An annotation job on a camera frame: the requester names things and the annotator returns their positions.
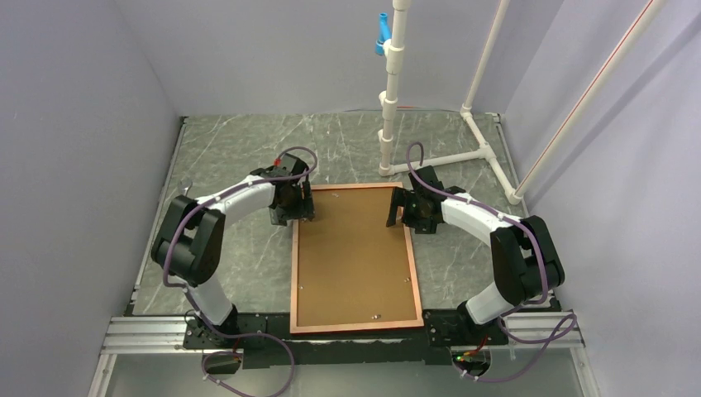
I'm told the silver open-end wrench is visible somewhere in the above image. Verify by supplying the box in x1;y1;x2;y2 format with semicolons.
177;178;193;196

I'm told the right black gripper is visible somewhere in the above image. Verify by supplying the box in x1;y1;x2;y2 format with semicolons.
386;186;437;234

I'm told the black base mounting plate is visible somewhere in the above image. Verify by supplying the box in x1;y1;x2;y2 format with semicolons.
183;309;508;369

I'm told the blue pipe fitting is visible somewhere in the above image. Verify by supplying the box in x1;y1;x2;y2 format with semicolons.
374;12;391;56

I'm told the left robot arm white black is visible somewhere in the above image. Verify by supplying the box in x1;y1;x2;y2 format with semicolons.
150;150;316;347

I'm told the white PVC pipe stand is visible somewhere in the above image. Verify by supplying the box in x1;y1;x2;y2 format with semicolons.
377;0;666;205

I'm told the orange wooden picture frame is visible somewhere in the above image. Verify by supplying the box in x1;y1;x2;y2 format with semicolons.
289;181;426;335

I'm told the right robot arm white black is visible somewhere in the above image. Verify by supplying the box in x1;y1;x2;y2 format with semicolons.
386;165;565;343

